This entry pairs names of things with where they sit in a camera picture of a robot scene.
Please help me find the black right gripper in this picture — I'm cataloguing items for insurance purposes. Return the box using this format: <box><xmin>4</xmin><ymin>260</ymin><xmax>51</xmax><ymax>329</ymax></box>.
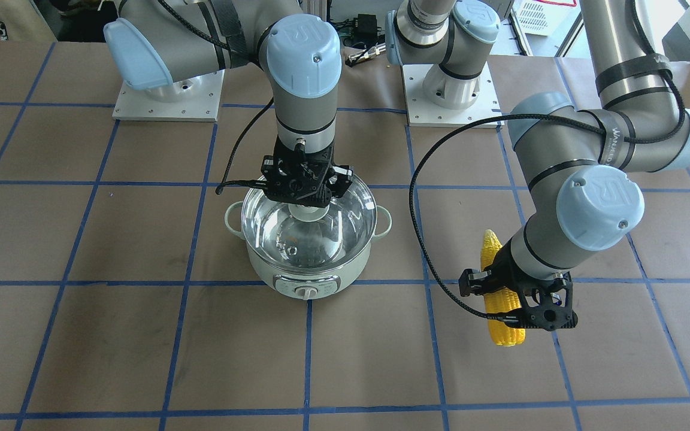
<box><xmin>261</xmin><ymin>137</ymin><xmax>353</xmax><ymax>208</ymax></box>

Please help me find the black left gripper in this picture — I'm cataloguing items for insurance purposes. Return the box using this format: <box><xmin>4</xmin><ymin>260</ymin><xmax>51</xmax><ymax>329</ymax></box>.
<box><xmin>458</xmin><ymin>242</ymin><xmax>578</xmax><ymax>331</ymax></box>

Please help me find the yellow corn cob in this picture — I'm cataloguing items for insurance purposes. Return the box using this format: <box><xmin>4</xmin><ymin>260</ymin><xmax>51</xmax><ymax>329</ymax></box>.
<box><xmin>480</xmin><ymin>229</ymin><xmax>526</xmax><ymax>347</ymax></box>

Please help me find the glass pot lid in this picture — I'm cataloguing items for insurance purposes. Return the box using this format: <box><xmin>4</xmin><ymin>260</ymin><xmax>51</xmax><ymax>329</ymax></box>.
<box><xmin>241</xmin><ymin>177</ymin><xmax>377</xmax><ymax>272</ymax></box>

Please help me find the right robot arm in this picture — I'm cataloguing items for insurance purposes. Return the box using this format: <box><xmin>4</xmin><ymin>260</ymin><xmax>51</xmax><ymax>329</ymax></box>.
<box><xmin>104</xmin><ymin>1</ymin><xmax>353</xmax><ymax>208</ymax></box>

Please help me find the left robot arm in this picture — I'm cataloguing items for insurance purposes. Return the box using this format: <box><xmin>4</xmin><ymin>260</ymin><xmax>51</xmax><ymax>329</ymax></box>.
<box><xmin>410</xmin><ymin>1</ymin><xmax>690</xmax><ymax>331</ymax></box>

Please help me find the pale green electric pot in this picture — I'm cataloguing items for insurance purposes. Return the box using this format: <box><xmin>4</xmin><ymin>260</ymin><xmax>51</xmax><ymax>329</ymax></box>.
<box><xmin>224</xmin><ymin>201</ymin><xmax>392</xmax><ymax>301</ymax></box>

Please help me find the black power supply box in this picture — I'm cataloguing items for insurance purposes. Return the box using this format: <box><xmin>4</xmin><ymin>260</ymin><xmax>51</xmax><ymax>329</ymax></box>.
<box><xmin>352</xmin><ymin>14</ymin><xmax>379</xmax><ymax>45</ymax></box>

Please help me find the white perforated basket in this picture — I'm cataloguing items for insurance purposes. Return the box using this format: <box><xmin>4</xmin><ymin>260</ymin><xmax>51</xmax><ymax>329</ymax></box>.
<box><xmin>514</xmin><ymin>1</ymin><xmax>574</xmax><ymax>36</ymax></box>

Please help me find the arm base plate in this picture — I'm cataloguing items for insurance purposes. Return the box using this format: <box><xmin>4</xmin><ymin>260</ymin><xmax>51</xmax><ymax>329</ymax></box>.
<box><xmin>112</xmin><ymin>70</ymin><xmax>225</xmax><ymax>123</ymax></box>
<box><xmin>401</xmin><ymin>63</ymin><xmax>501</xmax><ymax>128</ymax></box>

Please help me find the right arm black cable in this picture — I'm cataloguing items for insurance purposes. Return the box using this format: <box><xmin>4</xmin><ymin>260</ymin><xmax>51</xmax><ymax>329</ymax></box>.
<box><xmin>156</xmin><ymin>0</ymin><xmax>275</xmax><ymax>196</ymax></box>

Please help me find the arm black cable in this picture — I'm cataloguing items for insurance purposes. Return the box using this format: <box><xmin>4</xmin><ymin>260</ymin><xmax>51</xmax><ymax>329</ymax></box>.
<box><xmin>156</xmin><ymin>0</ymin><xmax>275</xmax><ymax>196</ymax></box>
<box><xmin>408</xmin><ymin>0</ymin><xmax>687</xmax><ymax>324</ymax></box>

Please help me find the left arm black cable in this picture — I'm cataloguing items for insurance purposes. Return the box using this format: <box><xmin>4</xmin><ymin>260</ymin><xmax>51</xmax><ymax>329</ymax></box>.
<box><xmin>408</xmin><ymin>0</ymin><xmax>687</xmax><ymax>324</ymax></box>

